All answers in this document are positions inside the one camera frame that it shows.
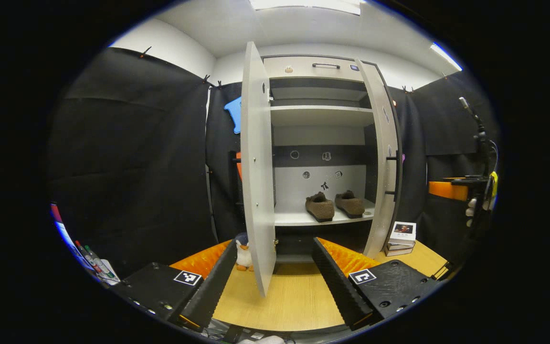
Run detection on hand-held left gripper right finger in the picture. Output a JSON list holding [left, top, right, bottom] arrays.
[[311, 236, 441, 331]]

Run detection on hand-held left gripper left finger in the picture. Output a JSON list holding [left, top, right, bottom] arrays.
[[112, 239, 238, 333]]

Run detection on brown fuzzy shoe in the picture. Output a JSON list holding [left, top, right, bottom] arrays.
[[335, 190, 366, 219], [305, 192, 336, 223]]

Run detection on white cabinet door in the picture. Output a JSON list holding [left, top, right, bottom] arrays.
[[230, 41, 277, 298], [355, 58, 403, 259]]

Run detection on white shoe cabinet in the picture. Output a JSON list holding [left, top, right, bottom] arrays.
[[230, 41, 403, 298]]

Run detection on white cabinet drawer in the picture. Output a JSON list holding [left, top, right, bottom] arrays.
[[263, 55, 377, 80]]

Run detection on penguin plush toy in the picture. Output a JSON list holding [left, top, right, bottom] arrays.
[[234, 232, 255, 272]]

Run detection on brown book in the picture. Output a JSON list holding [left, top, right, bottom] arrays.
[[383, 241, 416, 258]]

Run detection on white photo-cover book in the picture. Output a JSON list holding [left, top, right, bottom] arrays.
[[389, 221, 418, 246]]

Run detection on white flat box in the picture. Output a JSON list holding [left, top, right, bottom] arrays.
[[97, 258, 121, 286]]

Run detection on ceiling light panel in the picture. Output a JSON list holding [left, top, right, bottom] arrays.
[[248, 0, 362, 15], [430, 42, 464, 73]]

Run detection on green cap bottle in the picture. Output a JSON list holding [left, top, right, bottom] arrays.
[[84, 245, 114, 280]]

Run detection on black backdrop cloth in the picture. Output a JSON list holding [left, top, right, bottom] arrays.
[[46, 47, 500, 280]]

